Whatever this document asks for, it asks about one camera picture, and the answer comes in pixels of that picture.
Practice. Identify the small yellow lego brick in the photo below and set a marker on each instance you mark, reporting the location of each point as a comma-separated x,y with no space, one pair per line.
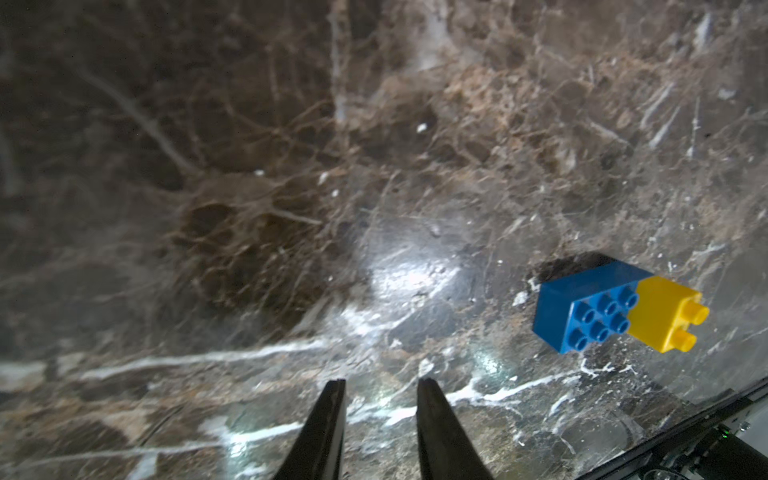
664,313

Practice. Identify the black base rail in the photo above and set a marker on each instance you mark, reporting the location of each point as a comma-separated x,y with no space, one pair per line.
705,446

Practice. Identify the blue lego brick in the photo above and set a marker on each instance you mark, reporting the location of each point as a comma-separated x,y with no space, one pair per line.
586,308

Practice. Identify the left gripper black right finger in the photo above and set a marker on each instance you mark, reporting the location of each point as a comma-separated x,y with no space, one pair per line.
445,451

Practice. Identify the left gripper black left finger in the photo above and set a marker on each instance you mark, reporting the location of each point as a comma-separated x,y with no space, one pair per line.
317,453

